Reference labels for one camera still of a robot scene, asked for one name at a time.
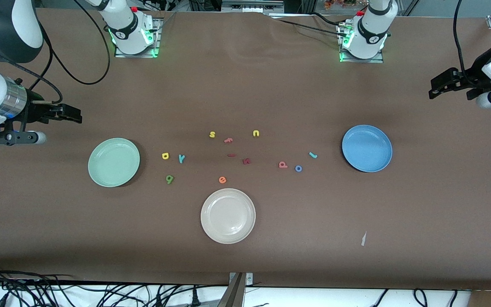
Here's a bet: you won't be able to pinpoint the green plate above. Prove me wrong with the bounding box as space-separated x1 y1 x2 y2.
88 138 141 188

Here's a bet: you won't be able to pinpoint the blue plate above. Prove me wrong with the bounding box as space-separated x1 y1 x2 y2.
342 125 393 173

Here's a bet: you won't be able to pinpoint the orange artificial flowers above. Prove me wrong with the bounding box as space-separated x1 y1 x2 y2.
323 0 358 10

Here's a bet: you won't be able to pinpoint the brown table cover sheet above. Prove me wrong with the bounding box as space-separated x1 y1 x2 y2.
0 8 491 291

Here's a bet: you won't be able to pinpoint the beige plate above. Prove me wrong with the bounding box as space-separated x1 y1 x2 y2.
200 188 256 244

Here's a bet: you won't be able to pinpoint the grey equipment box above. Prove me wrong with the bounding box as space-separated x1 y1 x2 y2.
221 0 285 14

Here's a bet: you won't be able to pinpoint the brown support beam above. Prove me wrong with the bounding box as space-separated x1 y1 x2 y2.
217 273 246 307

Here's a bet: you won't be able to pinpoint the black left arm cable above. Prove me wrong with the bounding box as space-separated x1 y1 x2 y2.
452 0 480 88

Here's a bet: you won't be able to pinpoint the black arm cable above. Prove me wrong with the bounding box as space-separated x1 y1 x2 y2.
0 0 112 105
452 0 480 88

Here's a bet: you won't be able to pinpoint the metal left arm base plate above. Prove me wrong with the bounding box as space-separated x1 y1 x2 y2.
338 20 385 64

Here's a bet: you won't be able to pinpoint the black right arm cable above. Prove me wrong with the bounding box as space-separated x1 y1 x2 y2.
0 0 112 105

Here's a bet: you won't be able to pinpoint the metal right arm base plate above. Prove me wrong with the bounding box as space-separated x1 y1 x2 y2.
114 18 162 58

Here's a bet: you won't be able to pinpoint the black table cable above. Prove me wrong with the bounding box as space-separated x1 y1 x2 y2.
267 15 342 34
312 12 352 29

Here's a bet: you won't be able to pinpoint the small metal table bracket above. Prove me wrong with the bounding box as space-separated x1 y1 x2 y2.
228 272 254 287

